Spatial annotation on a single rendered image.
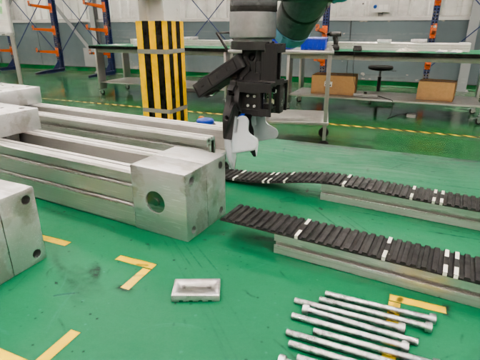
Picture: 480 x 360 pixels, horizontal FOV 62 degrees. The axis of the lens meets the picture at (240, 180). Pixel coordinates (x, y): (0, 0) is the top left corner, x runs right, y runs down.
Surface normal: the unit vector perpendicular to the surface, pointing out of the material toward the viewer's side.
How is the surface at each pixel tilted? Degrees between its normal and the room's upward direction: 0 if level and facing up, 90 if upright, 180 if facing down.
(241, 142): 73
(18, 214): 90
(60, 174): 90
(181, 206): 90
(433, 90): 89
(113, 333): 0
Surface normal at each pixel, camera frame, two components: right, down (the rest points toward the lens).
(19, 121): 0.88, 0.17
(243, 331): 0.00, -0.93
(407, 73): -0.40, 0.33
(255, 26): 0.01, 0.35
